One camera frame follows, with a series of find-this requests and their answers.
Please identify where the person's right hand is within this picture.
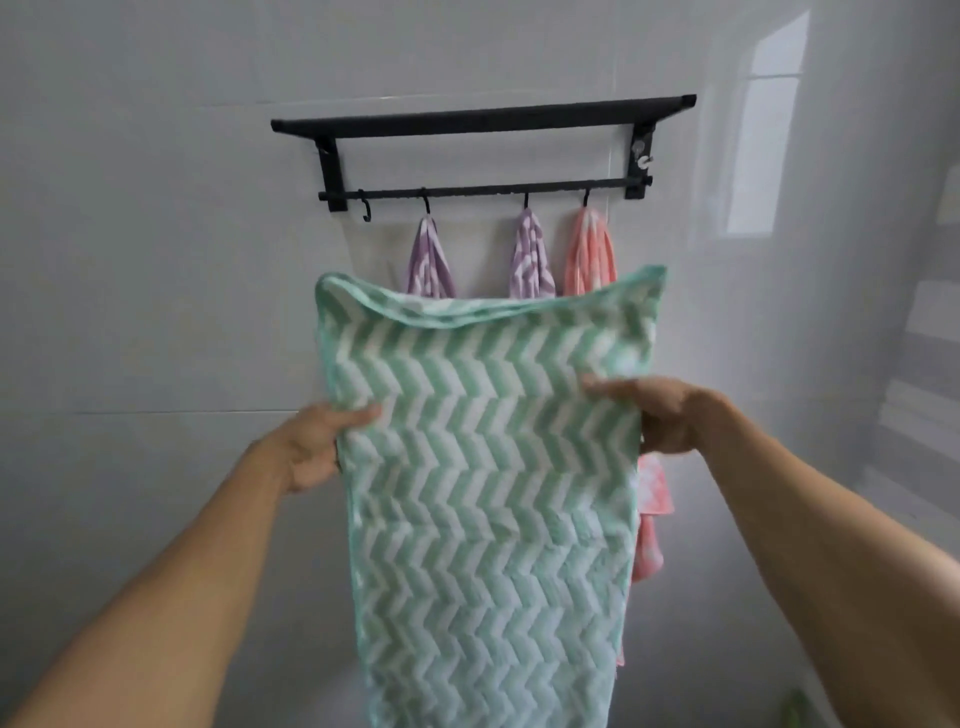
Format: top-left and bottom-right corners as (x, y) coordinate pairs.
(582, 375), (727, 456)

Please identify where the person's left hand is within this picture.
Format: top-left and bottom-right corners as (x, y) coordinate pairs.
(279, 402), (384, 495)

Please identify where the person's right forearm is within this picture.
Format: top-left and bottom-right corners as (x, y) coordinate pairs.
(693, 391), (960, 728)

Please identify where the purple zigzag towel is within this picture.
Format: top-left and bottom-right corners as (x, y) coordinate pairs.
(405, 215), (456, 300)
(509, 208), (557, 299)

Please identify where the black wall towel rack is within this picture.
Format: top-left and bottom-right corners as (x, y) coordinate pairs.
(270, 94), (698, 214)

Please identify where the green zigzag towel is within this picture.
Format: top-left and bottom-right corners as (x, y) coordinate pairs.
(315, 264), (668, 728)

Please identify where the green object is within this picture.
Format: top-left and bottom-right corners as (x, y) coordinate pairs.
(777, 686), (815, 728)

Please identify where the person's left forearm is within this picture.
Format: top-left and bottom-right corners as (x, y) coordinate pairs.
(0, 438), (297, 728)

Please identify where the pink zigzag towel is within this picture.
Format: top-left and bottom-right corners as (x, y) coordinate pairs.
(562, 206), (675, 669)

